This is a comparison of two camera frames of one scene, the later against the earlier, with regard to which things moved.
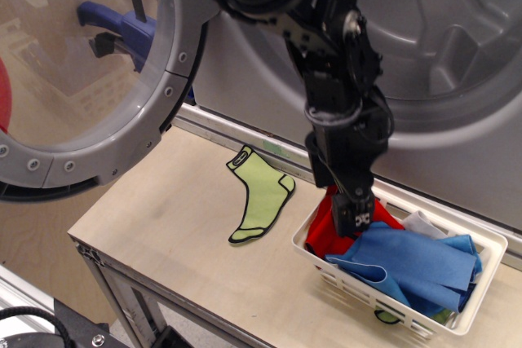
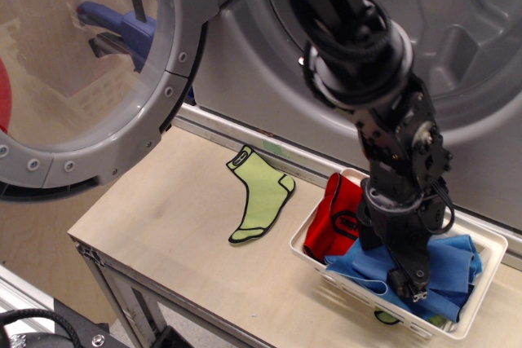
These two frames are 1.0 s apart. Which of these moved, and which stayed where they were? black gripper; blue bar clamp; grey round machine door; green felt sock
Moved: black gripper
Stayed: grey round machine door; green felt sock; blue bar clamp
